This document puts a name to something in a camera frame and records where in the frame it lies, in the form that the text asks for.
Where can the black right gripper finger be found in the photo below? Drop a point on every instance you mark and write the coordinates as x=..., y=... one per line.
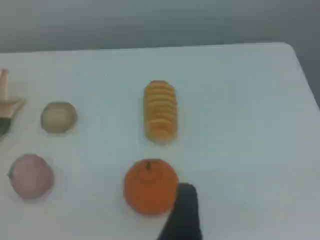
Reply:
x=183, y=215

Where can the long ridged bread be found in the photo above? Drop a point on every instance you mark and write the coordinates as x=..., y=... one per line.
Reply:
x=160, y=111

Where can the pink peach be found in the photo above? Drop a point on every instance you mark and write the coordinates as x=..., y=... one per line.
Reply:
x=31, y=176

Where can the orange tangerine with stem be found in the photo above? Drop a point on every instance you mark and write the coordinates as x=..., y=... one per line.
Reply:
x=148, y=186

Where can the beige round potato toy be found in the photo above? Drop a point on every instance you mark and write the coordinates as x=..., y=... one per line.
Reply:
x=58, y=117

